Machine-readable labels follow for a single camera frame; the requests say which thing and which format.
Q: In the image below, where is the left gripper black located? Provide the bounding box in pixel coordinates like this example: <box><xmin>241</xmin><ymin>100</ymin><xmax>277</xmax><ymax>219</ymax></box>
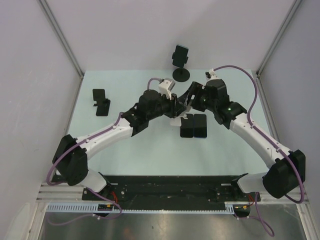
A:
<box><xmin>146</xmin><ymin>91</ymin><xmax>187</xmax><ymax>121</ymax></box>

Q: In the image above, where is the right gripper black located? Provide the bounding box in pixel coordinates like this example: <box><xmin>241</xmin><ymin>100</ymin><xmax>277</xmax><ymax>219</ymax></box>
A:
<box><xmin>178</xmin><ymin>81</ymin><xmax>217</xmax><ymax>112</ymax></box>

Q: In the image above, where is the blue-edged black phone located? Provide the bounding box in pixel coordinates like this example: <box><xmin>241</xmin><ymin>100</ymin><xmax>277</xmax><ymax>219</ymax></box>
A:
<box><xmin>193</xmin><ymin>114</ymin><xmax>208</xmax><ymax>139</ymax></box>

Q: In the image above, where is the teal-edged phone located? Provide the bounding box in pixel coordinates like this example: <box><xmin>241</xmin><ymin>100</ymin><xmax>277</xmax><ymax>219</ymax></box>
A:
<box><xmin>172</xmin><ymin>45</ymin><xmax>189</xmax><ymax>68</ymax></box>

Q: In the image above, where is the black pole phone stand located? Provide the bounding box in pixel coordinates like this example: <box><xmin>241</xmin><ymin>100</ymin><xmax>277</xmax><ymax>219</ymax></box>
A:
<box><xmin>171</xmin><ymin>51</ymin><xmax>191</xmax><ymax>83</ymax></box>

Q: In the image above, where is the black folding phone stand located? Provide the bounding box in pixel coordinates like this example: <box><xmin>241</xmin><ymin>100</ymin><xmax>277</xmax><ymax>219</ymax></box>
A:
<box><xmin>92</xmin><ymin>89</ymin><xmax>111</xmax><ymax>117</ymax></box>

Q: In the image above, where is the white phone stand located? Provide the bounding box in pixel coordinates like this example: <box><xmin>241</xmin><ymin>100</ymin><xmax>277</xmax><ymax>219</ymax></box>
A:
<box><xmin>169</xmin><ymin>113</ymin><xmax>188</xmax><ymax>127</ymax></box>

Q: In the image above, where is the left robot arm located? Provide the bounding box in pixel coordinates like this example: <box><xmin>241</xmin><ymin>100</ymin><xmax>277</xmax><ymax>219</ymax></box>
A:
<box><xmin>52</xmin><ymin>90</ymin><xmax>187</xmax><ymax>200</ymax></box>

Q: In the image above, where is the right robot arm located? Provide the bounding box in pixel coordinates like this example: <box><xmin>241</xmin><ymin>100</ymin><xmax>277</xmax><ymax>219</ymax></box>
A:
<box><xmin>178</xmin><ymin>79</ymin><xmax>306</xmax><ymax>203</ymax></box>

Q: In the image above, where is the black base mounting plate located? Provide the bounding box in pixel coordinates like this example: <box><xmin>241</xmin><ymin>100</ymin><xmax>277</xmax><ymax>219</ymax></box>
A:
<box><xmin>51</xmin><ymin>174</ymin><xmax>262</xmax><ymax>211</ymax></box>

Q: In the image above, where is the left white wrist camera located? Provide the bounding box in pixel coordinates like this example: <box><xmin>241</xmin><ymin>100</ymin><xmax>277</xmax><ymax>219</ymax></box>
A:
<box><xmin>158</xmin><ymin>78</ymin><xmax>176</xmax><ymax>100</ymax></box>

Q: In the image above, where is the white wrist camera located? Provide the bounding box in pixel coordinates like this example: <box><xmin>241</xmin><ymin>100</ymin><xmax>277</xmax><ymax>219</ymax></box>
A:
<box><xmin>205</xmin><ymin>68</ymin><xmax>218</xmax><ymax>81</ymax></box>
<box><xmin>158</xmin><ymin>78</ymin><xmax>176</xmax><ymax>100</ymax></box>

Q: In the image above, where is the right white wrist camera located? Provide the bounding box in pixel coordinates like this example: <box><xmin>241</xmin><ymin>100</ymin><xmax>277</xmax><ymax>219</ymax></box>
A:
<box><xmin>205</xmin><ymin>68</ymin><xmax>218</xmax><ymax>81</ymax></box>

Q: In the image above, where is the grey slotted cable duct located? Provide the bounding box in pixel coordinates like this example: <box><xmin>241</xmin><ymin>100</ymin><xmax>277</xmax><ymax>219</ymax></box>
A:
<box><xmin>46</xmin><ymin>201</ymin><xmax>248</xmax><ymax>215</ymax></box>

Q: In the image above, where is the right aluminium corner post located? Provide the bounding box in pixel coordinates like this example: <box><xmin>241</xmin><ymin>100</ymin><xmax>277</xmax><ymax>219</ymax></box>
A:
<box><xmin>255</xmin><ymin>0</ymin><xmax>305</xmax><ymax>78</ymax></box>

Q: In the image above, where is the aluminium corner post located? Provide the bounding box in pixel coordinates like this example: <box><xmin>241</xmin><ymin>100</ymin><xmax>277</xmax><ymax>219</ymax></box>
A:
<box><xmin>255</xmin><ymin>0</ymin><xmax>305</xmax><ymax>78</ymax></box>
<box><xmin>37</xmin><ymin>0</ymin><xmax>85</xmax><ymax>78</ymax></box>

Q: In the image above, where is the aluminium frame rail front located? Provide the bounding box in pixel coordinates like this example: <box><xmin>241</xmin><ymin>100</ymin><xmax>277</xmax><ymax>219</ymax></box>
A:
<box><xmin>36</xmin><ymin>183</ymin><xmax>308</xmax><ymax>205</ymax></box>

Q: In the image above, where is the left aluminium corner post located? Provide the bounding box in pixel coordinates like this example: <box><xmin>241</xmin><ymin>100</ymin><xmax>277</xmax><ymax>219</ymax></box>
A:
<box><xmin>37</xmin><ymin>0</ymin><xmax>85</xmax><ymax>78</ymax></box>

